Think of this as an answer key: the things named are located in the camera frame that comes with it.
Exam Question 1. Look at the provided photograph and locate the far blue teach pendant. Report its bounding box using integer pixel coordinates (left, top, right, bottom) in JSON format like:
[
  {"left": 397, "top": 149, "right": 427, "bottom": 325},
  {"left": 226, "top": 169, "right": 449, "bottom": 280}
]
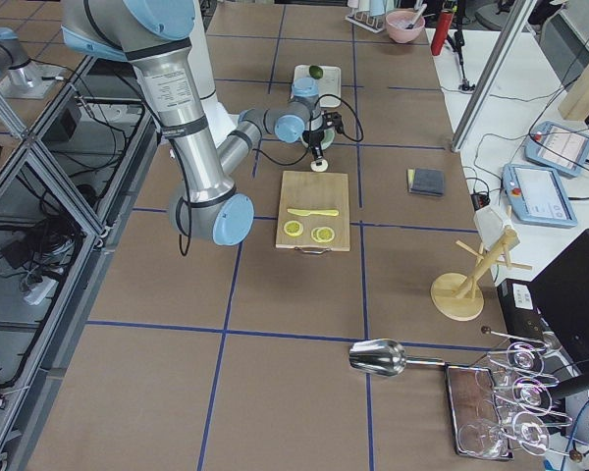
[{"left": 524, "top": 121, "right": 589, "bottom": 178}]

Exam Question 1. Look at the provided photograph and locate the grey folded cloth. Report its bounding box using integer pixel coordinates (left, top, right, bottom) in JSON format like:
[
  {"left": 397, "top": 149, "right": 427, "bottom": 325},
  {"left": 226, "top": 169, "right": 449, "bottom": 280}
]
[{"left": 411, "top": 168, "right": 446, "bottom": 197}]

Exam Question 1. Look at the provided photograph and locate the lemon slice near knife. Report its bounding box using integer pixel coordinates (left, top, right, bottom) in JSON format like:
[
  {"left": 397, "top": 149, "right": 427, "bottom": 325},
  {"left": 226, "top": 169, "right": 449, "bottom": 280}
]
[{"left": 283, "top": 220, "right": 304, "bottom": 237}]

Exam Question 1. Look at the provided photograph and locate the near blue teach pendant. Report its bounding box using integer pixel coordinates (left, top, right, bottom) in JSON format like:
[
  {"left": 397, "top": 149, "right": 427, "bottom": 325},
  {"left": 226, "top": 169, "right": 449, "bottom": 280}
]
[{"left": 502, "top": 164, "right": 578, "bottom": 228}]

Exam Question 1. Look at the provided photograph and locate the red cylinder cup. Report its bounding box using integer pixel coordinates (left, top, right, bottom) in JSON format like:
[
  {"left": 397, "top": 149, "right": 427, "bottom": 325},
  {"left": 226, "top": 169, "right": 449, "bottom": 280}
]
[{"left": 431, "top": 9, "right": 455, "bottom": 56}]

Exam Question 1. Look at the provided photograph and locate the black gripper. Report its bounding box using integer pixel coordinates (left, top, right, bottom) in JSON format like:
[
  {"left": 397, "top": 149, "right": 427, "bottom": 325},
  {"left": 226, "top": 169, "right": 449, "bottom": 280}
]
[{"left": 304, "top": 129, "right": 325, "bottom": 161}]

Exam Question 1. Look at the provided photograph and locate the yellow sponge under cloth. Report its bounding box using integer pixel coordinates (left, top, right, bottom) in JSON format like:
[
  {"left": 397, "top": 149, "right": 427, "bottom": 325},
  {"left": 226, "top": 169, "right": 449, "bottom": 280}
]
[{"left": 406, "top": 168, "right": 415, "bottom": 192}]

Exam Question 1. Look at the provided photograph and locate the black computer monitor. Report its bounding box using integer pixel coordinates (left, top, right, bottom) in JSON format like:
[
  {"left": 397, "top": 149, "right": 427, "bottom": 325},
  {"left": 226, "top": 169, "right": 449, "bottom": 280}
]
[{"left": 530, "top": 229, "right": 589, "bottom": 360}]

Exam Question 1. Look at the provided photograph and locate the green avocado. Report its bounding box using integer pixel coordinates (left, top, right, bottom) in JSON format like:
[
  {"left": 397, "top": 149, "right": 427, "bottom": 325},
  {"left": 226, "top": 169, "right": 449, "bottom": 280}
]
[{"left": 308, "top": 65, "right": 324, "bottom": 79}]

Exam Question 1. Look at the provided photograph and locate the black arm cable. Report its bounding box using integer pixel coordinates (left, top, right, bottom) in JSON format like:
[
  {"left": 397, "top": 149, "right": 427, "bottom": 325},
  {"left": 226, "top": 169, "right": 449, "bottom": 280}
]
[{"left": 252, "top": 93, "right": 365, "bottom": 168}]

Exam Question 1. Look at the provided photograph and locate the metal scoop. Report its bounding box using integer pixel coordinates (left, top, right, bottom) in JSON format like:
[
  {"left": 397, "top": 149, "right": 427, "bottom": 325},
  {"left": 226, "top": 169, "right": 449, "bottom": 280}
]
[{"left": 348, "top": 339, "right": 446, "bottom": 377}]

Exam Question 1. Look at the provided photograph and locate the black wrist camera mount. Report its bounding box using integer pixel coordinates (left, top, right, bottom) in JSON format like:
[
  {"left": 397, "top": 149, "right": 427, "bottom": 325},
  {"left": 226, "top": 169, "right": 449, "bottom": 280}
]
[{"left": 323, "top": 111, "right": 345, "bottom": 134}]

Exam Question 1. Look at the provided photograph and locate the wine glass rack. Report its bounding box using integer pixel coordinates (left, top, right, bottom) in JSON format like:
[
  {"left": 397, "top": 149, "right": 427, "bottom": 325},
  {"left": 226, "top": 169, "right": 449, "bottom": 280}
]
[{"left": 459, "top": 326, "right": 573, "bottom": 461}]

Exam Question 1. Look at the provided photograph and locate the white steamed bun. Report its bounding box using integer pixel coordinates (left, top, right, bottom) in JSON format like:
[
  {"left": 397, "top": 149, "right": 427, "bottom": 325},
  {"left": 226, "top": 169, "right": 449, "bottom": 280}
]
[{"left": 310, "top": 159, "right": 329, "bottom": 173}]

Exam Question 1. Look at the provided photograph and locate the white cup rack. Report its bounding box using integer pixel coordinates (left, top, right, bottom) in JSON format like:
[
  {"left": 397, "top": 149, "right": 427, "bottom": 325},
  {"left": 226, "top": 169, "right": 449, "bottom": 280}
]
[{"left": 345, "top": 0, "right": 386, "bottom": 33}]

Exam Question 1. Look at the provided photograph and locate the beige bear tray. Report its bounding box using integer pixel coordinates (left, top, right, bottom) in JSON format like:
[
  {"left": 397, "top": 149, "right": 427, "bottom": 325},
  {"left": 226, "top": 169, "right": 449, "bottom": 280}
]
[{"left": 293, "top": 64, "right": 342, "bottom": 109}]

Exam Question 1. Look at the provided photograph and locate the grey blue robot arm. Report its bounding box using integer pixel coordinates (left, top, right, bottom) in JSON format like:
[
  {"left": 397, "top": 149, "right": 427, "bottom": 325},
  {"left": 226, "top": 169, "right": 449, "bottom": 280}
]
[
  {"left": 62, "top": 1, "right": 328, "bottom": 245},
  {"left": 0, "top": 27, "right": 52, "bottom": 100}
]

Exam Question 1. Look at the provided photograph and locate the pink bowl of ice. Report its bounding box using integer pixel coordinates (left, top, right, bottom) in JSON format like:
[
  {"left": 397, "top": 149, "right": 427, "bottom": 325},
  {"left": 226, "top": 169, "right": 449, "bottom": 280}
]
[{"left": 385, "top": 10, "right": 425, "bottom": 44}]

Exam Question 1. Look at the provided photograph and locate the upper stacked lemon slice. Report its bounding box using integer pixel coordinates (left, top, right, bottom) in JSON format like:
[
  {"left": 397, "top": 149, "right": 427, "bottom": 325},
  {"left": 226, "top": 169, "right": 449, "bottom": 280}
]
[{"left": 310, "top": 226, "right": 336, "bottom": 243}]

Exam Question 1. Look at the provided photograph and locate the wooden mug tree stand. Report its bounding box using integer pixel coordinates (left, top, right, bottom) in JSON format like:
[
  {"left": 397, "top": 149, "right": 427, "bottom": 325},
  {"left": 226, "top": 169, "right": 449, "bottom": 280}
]
[{"left": 430, "top": 225, "right": 532, "bottom": 322}]

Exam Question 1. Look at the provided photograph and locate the black selfie stick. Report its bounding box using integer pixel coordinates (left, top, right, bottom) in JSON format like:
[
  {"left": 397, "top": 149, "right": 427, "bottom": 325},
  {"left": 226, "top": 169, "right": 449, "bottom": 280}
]
[{"left": 447, "top": 26, "right": 475, "bottom": 92}]

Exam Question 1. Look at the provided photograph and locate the bamboo cutting board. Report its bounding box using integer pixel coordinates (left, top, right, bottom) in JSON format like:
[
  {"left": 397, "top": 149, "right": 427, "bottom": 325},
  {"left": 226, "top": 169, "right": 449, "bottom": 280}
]
[{"left": 275, "top": 171, "right": 350, "bottom": 253}]

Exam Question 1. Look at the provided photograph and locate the aluminium side frame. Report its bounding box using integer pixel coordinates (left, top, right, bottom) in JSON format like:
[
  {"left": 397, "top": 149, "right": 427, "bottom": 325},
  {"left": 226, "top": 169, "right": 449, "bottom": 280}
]
[{"left": 0, "top": 58, "right": 157, "bottom": 470}]

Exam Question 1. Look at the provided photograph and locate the blue teach pendant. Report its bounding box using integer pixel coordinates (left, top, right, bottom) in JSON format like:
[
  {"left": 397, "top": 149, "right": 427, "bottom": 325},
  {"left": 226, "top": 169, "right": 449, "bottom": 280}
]
[
  {"left": 502, "top": 164, "right": 578, "bottom": 228},
  {"left": 524, "top": 121, "right": 589, "bottom": 178}
]

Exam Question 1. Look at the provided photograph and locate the black tray at edge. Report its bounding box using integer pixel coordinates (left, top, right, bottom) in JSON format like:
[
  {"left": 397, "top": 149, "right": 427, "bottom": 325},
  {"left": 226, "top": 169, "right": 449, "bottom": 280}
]
[{"left": 444, "top": 364, "right": 500, "bottom": 458}]

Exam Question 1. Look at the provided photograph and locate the light green bowl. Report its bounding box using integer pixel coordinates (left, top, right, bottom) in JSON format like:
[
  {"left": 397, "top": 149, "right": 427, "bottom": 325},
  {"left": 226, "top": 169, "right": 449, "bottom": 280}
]
[{"left": 299, "top": 128, "right": 336, "bottom": 151}]

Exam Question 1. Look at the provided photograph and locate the yellow plastic knife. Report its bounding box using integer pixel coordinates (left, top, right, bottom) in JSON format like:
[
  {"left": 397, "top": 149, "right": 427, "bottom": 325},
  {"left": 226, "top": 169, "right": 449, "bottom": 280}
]
[{"left": 287, "top": 208, "right": 340, "bottom": 217}]

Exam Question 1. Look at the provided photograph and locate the aluminium frame post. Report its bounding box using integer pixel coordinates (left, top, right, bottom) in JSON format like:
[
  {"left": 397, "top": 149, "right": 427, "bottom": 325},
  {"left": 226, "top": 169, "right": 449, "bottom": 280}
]
[{"left": 451, "top": 0, "right": 537, "bottom": 152}]

